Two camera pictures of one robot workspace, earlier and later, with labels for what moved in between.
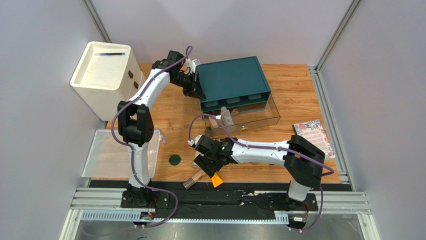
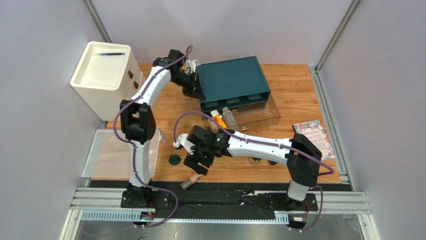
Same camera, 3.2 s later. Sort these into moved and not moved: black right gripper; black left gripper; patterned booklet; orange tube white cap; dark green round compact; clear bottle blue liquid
Moved: black right gripper; orange tube white cap
Not moved: black left gripper; dark green round compact; clear bottle blue liquid; patterned booklet
